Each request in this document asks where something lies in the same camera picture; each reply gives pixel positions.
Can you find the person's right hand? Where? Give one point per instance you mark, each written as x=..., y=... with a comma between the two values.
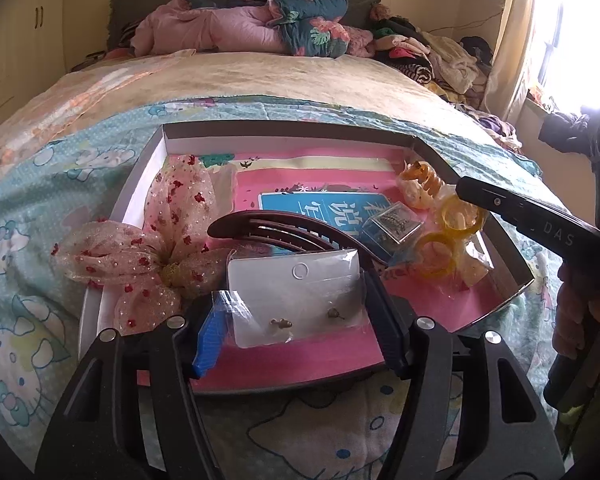
x=572, y=310

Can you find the white earring card packet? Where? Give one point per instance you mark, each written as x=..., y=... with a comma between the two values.
x=290, y=290

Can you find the cream curtain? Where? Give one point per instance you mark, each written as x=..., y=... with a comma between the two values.
x=510, y=35

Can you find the small clear pin box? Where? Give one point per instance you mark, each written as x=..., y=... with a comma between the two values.
x=392, y=222

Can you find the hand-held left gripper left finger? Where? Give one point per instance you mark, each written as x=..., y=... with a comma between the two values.
x=210, y=345

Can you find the dark garment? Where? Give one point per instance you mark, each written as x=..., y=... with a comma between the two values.
x=560, y=132

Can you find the dark brown hair clip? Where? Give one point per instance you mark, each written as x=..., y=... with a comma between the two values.
x=260, y=220

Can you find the cartoon printed bed sheet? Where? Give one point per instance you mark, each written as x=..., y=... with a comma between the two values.
x=30, y=240

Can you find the cream hair clip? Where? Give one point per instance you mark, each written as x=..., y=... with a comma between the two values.
x=425, y=172

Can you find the beige blanket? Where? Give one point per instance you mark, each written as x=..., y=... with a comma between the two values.
x=280, y=77

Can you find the yellow translucent bangle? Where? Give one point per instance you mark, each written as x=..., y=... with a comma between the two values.
x=447, y=205
x=422, y=247

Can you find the pink book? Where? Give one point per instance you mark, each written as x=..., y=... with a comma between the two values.
x=305, y=365

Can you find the purple clothes heap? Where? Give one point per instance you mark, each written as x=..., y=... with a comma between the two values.
x=490, y=122

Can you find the cream wardrobe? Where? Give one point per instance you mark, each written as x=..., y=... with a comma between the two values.
x=10, y=60

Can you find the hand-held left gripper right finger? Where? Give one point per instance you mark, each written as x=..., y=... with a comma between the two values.
x=380, y=320

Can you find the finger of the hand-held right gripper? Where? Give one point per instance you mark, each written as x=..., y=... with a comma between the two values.
x=530, y=215

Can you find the shallow cardboard box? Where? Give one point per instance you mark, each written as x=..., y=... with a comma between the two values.
x=280, y=141

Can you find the pink quilt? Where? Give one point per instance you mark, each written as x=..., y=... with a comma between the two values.
x=220, y=30

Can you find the orange floral cloth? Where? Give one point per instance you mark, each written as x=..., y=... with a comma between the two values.
x=55, y=105

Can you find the dark bedside item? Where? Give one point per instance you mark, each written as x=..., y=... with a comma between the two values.
x=87, y=58

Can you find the pink lace bow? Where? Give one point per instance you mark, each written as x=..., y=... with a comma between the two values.
x=125, y=255

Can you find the pile of clothes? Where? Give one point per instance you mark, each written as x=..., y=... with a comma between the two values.
x=445, y=65

